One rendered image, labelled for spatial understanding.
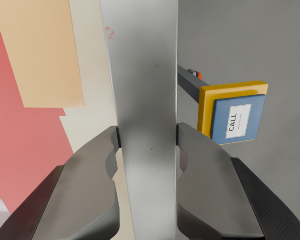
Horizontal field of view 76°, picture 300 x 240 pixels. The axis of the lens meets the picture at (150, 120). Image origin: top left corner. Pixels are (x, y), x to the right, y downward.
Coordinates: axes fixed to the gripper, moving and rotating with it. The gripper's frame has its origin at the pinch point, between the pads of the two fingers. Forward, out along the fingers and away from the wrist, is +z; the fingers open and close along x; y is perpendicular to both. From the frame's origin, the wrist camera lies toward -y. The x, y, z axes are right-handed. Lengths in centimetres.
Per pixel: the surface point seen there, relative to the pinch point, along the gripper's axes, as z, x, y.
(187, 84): 44.1, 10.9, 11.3
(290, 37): 134, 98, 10
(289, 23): 133, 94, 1
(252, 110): 21.9, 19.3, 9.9
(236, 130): 21.4, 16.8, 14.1
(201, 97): 23.3, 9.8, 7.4
